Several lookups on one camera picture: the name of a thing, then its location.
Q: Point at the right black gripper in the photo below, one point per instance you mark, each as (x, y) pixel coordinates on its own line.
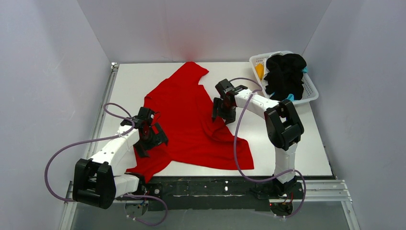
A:
(223, 105)

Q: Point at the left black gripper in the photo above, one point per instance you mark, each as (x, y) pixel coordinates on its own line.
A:
(152, 141)

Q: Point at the red t-shirt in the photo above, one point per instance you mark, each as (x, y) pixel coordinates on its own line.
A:
(185, 115)

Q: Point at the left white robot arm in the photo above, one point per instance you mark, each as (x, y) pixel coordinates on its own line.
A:
(99, 180)

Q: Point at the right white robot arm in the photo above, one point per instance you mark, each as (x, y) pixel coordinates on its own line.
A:
(283, 125)

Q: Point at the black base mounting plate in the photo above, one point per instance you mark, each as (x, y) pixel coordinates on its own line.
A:
(204, 192)

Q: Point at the yellow garment in basket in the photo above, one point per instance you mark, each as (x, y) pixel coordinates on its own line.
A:
(259, 68)

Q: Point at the teal garment in basket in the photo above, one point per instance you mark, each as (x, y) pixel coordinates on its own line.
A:
(290, 96)

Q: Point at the black garment in basket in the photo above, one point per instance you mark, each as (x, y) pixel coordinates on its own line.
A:
(285, 76)

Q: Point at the white plastic laundry basket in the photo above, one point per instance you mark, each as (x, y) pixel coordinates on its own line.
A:
(310, 92)

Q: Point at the aluminium frame rail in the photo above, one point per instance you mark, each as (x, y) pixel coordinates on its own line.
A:
(328, 204)

